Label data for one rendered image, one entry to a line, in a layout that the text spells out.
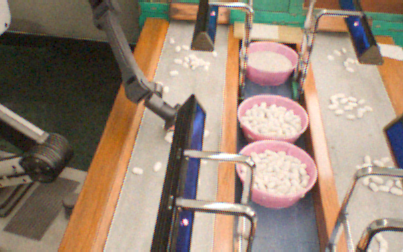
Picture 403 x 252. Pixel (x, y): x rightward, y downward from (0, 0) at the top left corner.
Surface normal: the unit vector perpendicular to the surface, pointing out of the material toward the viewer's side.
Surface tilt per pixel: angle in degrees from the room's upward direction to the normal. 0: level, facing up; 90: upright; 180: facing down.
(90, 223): 0
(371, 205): 0
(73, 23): 90
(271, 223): 0
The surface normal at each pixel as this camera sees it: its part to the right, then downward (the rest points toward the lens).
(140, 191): 0.04, -0.77
